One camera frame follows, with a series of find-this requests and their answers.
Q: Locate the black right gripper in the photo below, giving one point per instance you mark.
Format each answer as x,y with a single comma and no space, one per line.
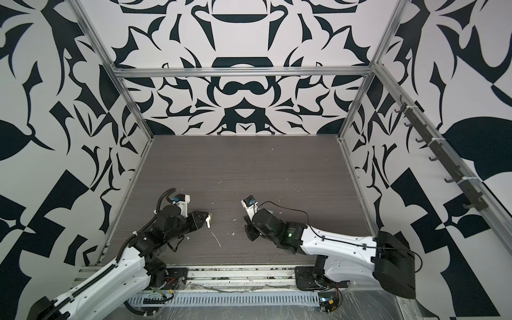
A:
251,234

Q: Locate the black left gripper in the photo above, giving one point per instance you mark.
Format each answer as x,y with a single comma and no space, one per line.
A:
194,219

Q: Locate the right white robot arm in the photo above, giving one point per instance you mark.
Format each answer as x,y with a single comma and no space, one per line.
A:
383,259

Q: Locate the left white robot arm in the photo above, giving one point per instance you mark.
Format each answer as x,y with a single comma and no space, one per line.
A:
136,267

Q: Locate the green lit circuit board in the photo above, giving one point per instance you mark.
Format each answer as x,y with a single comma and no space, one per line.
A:
329,301

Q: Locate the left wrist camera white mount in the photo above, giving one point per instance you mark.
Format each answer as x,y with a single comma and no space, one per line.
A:
182,201

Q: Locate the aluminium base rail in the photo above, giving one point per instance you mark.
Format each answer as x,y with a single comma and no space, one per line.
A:
241,277

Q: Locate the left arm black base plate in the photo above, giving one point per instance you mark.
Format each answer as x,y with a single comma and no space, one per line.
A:
175,277

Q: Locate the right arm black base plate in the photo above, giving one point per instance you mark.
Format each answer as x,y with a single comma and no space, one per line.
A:
310,278

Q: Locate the white slotted cable duct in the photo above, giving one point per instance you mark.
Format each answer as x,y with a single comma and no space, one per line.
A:
235,299

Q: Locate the aluminium horizontal frame bar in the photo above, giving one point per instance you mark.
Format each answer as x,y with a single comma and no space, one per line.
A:
239,71

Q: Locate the aluminium corner post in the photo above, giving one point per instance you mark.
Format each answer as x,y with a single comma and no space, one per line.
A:
382,47
99,48

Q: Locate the grey wall hook rack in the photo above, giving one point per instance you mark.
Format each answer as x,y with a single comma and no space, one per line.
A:
443,153

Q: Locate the right aluminium corner post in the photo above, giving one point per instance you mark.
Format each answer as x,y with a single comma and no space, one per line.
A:
382,47

